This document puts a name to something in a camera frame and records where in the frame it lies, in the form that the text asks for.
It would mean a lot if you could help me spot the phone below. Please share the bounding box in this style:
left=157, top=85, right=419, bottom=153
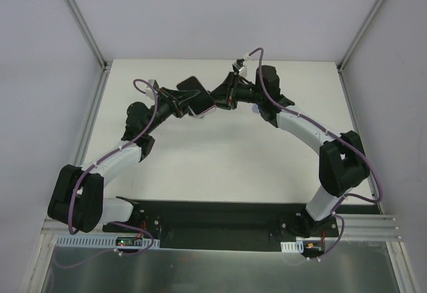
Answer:
left=176, top=76, right=216, bottom=117

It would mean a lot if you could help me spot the clear purple phone case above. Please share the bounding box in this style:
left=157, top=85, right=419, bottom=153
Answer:
left=188, top=105, right=217, bottom=119

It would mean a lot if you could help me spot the lilac silicone phone case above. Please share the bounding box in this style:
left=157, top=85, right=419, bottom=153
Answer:
left=252, top=105, right=260, bottom=113

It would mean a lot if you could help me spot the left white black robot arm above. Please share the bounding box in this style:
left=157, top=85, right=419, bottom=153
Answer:
left=47, top=87, right=201, bottom=235

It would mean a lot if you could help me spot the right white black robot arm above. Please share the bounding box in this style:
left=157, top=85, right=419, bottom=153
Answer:
left=210, top=65, right=370, bottom=238

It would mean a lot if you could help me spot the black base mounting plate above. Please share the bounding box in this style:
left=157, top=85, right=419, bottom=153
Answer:
left=99, top=196, right=346, bottom=250

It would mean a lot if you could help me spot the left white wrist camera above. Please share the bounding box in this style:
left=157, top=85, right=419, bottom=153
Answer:
left=145, top=79, right=159, bottom=100

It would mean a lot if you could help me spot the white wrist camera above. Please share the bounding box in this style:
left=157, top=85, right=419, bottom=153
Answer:
left=232, top=59, right=248, bottom=77
left=145, top=79, right=159, bottom=100

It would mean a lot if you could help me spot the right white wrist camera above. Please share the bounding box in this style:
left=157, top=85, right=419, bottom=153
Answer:
left=232, top=59, right=248, bottom=77

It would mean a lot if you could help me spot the left aluminium frame post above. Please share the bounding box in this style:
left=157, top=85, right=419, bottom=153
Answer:
left=51, top=0, right=111, bottom=70

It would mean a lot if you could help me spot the aluminium frame post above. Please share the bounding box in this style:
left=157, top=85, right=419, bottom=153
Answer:
left=51, top=0, right=111, bottom=70
left=337, top=0, right=386, bottom=74

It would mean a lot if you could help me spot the left white slotted cable duct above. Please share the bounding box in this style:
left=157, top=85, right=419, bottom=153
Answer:
left=56, top=235, right=160, bottom=250

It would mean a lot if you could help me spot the white slotted cable duct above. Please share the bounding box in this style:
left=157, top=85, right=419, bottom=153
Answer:
left=56, top=235, right=160, bottom=250
left=280, top=240, right=304, bottom=254

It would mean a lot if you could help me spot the right white slotted cable duct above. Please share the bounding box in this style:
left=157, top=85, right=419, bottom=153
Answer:
left=280, top=240, right=304, bottom=254

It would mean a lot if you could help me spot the aluminium extrusion rail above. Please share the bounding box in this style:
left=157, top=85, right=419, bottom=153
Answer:
left=42, top=219, right=103, bottom=233
left=342, top=214, right=403, bottom=242

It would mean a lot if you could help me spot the right aluminium extrusion rail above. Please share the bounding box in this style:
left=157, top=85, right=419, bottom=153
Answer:
left=342, top=214, right=403, bottom=242

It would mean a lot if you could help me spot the right aluminium frame post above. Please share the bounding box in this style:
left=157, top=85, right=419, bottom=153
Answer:
left=337, top=0, right=386, bottom=74

